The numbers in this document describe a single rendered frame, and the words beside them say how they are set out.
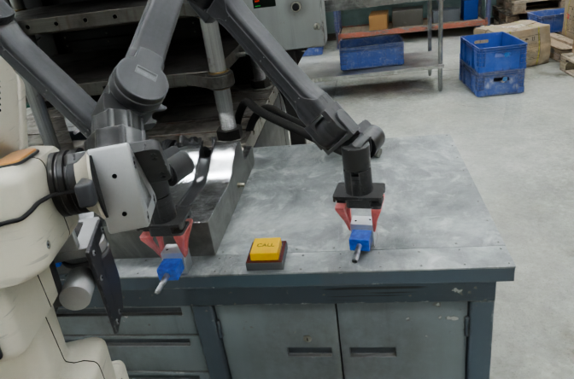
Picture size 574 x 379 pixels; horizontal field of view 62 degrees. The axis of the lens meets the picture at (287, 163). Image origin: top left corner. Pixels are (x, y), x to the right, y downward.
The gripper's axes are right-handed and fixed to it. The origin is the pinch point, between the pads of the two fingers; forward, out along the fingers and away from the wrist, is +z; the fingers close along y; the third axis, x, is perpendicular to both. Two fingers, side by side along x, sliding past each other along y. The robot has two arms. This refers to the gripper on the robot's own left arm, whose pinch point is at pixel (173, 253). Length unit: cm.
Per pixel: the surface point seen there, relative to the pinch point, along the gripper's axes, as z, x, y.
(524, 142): 89, -240, -141
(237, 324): 24.7, -4.4, -8.6
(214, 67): -22, -79, 9
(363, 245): 2.5, -4.0, -40.5
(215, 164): -6.1, -31.6, -1.7
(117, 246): 0.9, -4.7, 16.0
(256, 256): 2.0, -0.6, -18.1
